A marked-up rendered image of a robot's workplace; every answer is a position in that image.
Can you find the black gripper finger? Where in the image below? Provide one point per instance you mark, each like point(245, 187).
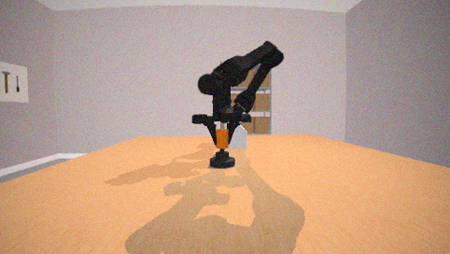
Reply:
point(212, 130)
point(231, 127)

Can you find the orange knob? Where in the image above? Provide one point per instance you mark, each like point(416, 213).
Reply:
point(222, 138)

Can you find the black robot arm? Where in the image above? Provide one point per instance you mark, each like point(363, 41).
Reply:
point(234, 71)

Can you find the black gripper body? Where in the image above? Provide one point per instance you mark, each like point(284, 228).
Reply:
point(204, 119)

